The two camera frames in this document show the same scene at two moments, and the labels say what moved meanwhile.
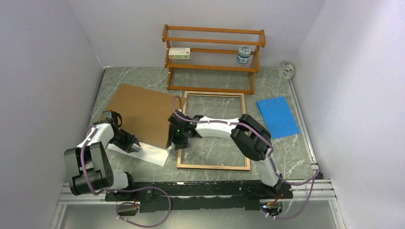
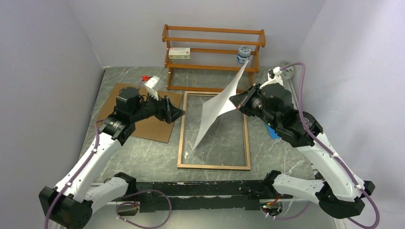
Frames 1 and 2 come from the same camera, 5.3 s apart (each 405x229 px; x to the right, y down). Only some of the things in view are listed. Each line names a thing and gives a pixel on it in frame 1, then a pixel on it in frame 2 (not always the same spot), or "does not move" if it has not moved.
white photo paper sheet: x=147 y=153 → x=218 y=104
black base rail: x=201 y=196 does not move
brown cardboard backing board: x=145 y=111 does not move
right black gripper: x=179 y=144 → x=241 y=100
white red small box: x=179 y=53 does not move
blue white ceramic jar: x=243 y=54 does not move
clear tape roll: x=287 y=70 does not move
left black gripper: x=131 y=139 → x=166 y=111
